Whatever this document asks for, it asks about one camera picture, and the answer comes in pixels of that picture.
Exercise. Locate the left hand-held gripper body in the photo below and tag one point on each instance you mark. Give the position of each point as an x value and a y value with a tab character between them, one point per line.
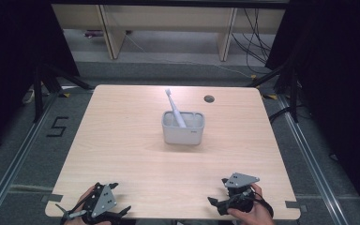
103	200

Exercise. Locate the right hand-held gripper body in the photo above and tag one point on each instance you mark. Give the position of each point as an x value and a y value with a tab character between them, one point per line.
239	200

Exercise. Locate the grey toothbrush holder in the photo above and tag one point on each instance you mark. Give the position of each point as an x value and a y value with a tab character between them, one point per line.
182	132

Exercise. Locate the white electric toothbrush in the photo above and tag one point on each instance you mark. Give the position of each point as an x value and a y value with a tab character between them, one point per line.
176	112

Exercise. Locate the person's left hand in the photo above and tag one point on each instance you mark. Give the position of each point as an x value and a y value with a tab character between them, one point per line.
84	195

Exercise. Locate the person's right hand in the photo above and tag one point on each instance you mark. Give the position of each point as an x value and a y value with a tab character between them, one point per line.
256	217

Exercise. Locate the grey tape piece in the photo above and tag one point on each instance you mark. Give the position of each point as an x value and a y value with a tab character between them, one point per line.
295	205
52	198

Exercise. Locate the yellow tape piece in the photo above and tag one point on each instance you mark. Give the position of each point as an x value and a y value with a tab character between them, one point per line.
66	95
270	97

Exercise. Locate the black metal stand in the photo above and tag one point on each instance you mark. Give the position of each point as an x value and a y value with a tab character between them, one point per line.
38	93
293	93

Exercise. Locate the black curtain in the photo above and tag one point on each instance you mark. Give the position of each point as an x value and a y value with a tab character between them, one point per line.
9	62
340	78

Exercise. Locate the light wooden shelf unit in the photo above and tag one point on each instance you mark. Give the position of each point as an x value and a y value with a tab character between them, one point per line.
168	18

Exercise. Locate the metal floor rail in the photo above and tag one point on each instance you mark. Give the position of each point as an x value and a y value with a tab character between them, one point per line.
312	165
15	165

